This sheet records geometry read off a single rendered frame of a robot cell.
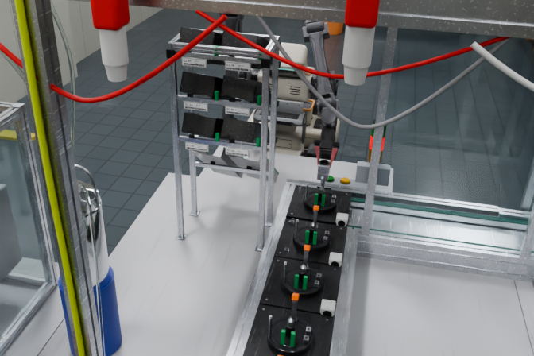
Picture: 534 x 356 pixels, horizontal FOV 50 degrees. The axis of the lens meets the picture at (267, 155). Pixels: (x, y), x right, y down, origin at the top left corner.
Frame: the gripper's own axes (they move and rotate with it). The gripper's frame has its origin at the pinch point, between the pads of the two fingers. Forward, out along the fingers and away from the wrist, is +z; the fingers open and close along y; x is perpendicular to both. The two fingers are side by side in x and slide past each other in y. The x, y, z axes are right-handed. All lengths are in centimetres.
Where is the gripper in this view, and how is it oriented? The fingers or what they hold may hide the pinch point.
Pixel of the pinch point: (323, 164)
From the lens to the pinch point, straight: 227.0
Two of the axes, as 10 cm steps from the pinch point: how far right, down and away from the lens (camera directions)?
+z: -1.5, 9.8, -1.7
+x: 1.3, 1.9, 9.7
